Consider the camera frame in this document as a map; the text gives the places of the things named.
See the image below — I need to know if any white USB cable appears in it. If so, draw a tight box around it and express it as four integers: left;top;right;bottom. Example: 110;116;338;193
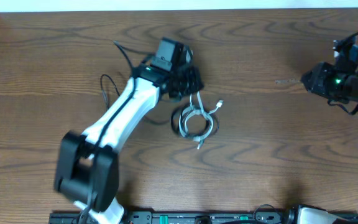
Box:
177;90;224;150

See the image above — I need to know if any black USB cable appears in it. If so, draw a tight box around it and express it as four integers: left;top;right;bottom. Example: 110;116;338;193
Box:
170;104;220;139

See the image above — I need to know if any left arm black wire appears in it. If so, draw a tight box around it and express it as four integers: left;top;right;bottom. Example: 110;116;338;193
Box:
99;40;155;111

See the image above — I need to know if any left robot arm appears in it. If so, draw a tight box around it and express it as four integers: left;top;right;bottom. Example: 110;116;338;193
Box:
53;43;203;223

